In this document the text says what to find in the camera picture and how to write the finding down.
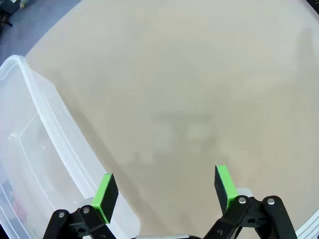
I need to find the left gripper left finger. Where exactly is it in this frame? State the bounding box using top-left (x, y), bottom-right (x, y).
top-left (43, 173), bottom-right (120, 239)

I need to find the clear plastic storage box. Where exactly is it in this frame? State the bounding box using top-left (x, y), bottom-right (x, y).
top-left (0, 54), bottom-right (142, 239)

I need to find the aluminium profile rail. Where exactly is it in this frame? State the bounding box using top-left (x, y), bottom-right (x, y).
top-left (295, 209), bottom-right (319, 239)

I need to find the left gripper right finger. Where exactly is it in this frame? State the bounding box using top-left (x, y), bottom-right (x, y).
top-left (203, 164), bottom-right (299, 239)

